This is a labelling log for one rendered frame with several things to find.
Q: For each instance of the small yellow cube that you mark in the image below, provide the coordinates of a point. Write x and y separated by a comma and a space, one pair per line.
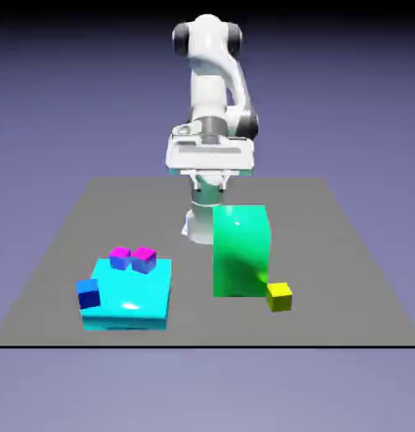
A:
279, 297

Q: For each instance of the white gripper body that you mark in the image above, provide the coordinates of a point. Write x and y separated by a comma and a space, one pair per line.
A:
209, 158

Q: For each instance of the small magenta cube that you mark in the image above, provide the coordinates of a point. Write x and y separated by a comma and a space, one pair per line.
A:
119, 259
144, 260

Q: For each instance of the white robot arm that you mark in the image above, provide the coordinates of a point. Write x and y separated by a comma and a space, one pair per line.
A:
208, 91

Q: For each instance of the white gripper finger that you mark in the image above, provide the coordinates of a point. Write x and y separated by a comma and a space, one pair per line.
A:
196, 185
223, 184

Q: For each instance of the large green box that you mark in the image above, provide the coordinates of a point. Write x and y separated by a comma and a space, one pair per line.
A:
239, 249

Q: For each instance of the small blue cube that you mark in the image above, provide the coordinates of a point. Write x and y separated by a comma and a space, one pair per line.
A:
88, 294

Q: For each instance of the large cyan box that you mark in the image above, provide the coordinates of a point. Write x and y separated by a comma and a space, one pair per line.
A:
133, 293

